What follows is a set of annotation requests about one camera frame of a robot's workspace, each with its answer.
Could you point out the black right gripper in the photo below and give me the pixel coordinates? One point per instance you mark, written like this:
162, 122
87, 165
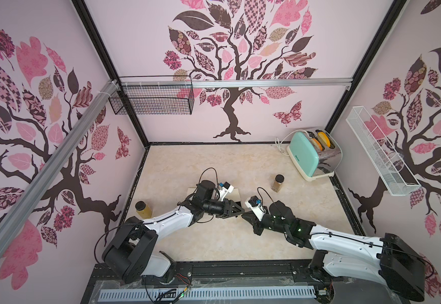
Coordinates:
258, 220

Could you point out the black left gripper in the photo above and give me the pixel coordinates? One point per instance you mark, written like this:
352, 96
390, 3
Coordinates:
226, 209

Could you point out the small cream square box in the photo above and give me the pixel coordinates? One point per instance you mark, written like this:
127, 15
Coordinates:
234, 195

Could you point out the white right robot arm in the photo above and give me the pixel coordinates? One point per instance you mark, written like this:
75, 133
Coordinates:
389, 260

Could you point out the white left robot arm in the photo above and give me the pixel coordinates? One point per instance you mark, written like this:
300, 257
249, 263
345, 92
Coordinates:
130, 254

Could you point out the brown spice jar black lid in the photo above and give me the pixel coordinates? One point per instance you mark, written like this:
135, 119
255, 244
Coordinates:
277, 183

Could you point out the yellow jar black lid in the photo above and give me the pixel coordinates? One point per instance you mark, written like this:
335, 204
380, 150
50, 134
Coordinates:
143, 210

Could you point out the mint green toaster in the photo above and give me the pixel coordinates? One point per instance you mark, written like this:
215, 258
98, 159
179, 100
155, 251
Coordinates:
314, 153

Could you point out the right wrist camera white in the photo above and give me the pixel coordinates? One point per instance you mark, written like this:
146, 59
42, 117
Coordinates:
256, 206

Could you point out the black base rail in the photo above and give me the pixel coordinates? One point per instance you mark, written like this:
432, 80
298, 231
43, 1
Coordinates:
210, 272

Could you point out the black wire basket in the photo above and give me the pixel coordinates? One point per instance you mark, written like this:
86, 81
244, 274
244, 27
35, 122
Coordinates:
154, 95

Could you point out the white wire shelf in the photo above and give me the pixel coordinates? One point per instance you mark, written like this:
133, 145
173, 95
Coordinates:
388, 162

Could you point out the white slotted cable duct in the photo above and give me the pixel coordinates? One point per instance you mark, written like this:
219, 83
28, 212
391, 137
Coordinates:
167, 295

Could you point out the aluminium rail back wall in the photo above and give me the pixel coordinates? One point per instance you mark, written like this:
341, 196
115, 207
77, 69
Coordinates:
346, 82

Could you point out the aluminium rail wall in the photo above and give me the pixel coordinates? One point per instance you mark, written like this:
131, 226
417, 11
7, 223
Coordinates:
20, 212
346, 82

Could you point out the aluminium rail left wall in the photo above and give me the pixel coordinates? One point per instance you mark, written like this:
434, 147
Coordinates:
20, 212

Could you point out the black corner frame post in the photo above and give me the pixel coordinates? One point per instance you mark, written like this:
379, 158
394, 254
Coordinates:
95, 37

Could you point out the black right corner post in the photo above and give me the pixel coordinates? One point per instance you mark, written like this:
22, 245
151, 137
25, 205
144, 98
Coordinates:
387, 24

